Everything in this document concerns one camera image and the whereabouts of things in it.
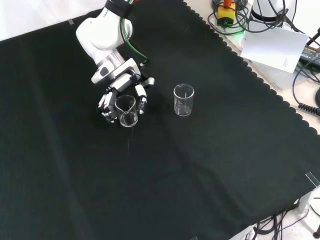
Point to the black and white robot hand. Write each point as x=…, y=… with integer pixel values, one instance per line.
x=120, y=83

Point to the clear glass beaker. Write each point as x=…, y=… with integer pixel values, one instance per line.
x=183, y=110
x=128, y=121

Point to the grey tape strip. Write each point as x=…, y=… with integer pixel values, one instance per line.
x=194, y=238
x=70, y=22
x=312, y=178

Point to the black bench cloth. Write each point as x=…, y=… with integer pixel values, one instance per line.
x=175, y=162

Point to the yellow stop button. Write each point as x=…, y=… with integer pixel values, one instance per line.
x=226, y=15

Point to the white paper sheet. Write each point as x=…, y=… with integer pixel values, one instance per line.
x=275, y=47

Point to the black power supply yellow label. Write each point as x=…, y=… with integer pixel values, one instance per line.
x=311, y=53

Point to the black slanted rod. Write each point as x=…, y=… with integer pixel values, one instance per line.
x=314, y=37

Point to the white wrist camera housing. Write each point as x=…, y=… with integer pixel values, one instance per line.
x=98, y=75

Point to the white table bracket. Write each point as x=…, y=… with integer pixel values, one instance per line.
x=315, y=197

